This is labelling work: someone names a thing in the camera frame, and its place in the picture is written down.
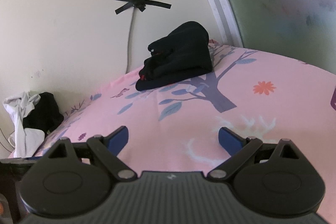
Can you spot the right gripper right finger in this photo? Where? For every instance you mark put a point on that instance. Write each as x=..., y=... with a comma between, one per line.
x=240, y=150

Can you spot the pink floral bed sheet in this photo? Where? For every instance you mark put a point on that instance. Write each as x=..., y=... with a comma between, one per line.
x=175, y=128

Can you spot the black red patterned sock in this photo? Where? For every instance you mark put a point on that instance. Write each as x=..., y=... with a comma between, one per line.
x=181, y=55

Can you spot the black garment by wall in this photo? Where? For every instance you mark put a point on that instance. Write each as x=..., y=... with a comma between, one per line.
x=45, y=116

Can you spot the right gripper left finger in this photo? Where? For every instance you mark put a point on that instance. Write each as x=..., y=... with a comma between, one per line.
x=105, y=150

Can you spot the white garment pile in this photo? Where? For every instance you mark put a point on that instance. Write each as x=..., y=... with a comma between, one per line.
x=27, y=140

